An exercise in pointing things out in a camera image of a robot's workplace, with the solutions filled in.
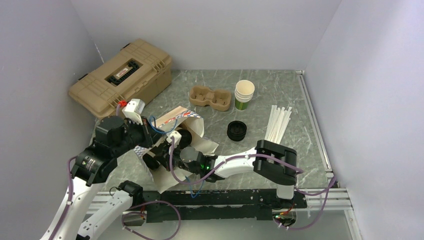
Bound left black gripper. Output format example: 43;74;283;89
112;114;166;156

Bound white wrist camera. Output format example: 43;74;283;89
166;130;182;147
115;98;146;124

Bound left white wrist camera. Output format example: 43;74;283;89
115;98;146;124

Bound blue checkered paper bag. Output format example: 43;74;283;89
133;106;219;194

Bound stack of paper cups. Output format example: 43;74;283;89
234;79;255;111

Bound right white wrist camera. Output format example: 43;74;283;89
166;130;182;147

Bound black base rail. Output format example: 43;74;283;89
109;180;299;223

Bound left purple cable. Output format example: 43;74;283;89
47;104;182;240

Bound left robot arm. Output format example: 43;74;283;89
42;115;163;240

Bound bundle of white straws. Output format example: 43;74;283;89
264;105;293;144

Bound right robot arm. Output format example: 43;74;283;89
158;139;303;208

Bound brown cardboard cup carrier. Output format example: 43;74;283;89
188;85;232;112

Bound stack of black lids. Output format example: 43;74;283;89
226;120;247;142

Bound tan plastic toolbox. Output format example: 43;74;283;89
68;39;173;119

